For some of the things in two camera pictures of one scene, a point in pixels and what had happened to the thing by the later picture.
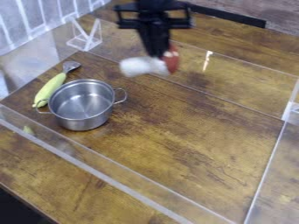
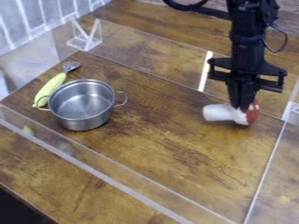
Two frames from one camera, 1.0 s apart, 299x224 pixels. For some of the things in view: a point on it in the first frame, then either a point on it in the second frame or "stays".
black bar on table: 227,15 stays
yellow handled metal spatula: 52,84 stays
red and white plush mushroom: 148,66 to 224,112
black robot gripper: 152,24 to 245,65
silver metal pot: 81,103 stays
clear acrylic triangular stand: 84,41 stays
